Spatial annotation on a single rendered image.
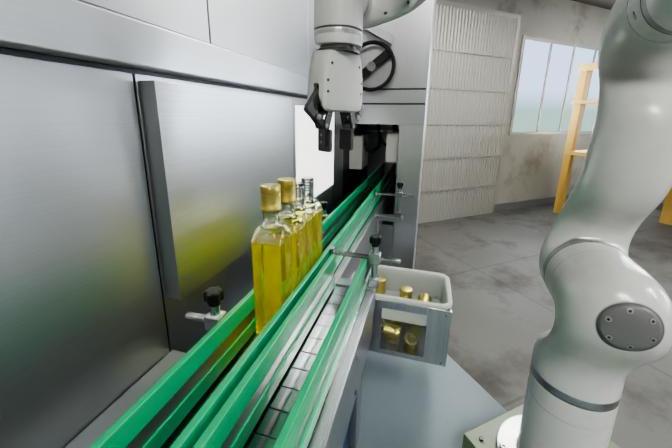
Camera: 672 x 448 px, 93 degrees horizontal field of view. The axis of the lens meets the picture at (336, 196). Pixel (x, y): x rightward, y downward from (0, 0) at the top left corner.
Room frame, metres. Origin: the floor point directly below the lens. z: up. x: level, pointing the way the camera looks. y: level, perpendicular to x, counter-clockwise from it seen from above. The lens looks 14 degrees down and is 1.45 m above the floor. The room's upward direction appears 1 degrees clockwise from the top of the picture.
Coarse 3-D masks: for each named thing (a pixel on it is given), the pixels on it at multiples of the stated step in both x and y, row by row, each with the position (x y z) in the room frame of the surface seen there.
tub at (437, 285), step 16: (384, 272) 0.86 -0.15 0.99; (400, 272) 0.85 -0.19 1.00; (416, 272) 0.84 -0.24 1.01; (432, 272) 0.83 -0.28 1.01; (416, 288) 0.84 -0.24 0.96; (432, 288) 0.82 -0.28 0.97; (448, 288) 0.75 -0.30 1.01; (416, 304) 0.68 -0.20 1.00; (432, 304) 0.67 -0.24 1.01; (448, 304) 0.67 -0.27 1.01
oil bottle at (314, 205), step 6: (306, 204) 0.67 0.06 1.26; (312, 204) 0.67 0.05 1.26; (318, 204) 0.68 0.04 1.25; (312, 210) 0.66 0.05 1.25; (318, 210) 0.68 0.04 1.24; (318, 216) 0.67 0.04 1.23; (318, 222) 0.67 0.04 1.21; (318, 228) 0.67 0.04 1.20; (318, 234) 0.67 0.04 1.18; (318, 240) 0.67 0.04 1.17; (318, 246) 0.67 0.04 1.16; (318, 252) 0.67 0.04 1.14; (318, 258) 0.67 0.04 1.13
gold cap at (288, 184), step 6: (282, 180) 0.56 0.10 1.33; (288, 180) 0.56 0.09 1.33; (294, 180) 0.57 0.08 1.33; (282, 186) 0.56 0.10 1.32; (288, 186) 0.56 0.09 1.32; (294, 186) 0.57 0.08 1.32; (282, 192) 0.56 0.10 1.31; (288, 192) 0.56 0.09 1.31; (294, 192) 0.57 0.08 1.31; (282, 198) 0.56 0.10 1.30; (288, 198) 0.56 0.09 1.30; (294, 198) 0.57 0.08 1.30
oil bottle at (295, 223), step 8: (280, 216) 0.56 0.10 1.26; (288, 216) 0.56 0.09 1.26; (296, 216) 0.57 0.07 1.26; (288, 224) 0.55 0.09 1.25; (296, 224) 0.55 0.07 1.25; (304, 224) 0.59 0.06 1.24; (296, 232) 0.55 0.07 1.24; (304, 232) 0.58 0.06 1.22; (296, 240) 0.55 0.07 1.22; (304, 240) 0.58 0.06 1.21; (296, 248) 0.55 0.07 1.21; (304, 248) 0.58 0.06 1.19; (296, 256) 0.55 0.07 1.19; (304, 256) 0.58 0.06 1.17; (296, 264) 0.55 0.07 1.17; (304, 264) 0.58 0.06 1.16; (296, 272) 0.55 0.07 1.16; (304, 272) 0.58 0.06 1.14; (296, 280) 0.55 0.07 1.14
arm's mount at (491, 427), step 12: (516, 408) 0.55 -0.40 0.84; (492, 420) 0.53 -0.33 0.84; (504, 420) 0.53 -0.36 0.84; (468, 432) 0.50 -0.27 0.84; (480, 432) 0.50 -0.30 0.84; (492, 432) 0.50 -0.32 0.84; (468, 444) 0.48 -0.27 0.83; (480, 444) 0.47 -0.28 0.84; (492, 444) 0.47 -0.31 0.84; (612, 444) 0.48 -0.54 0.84
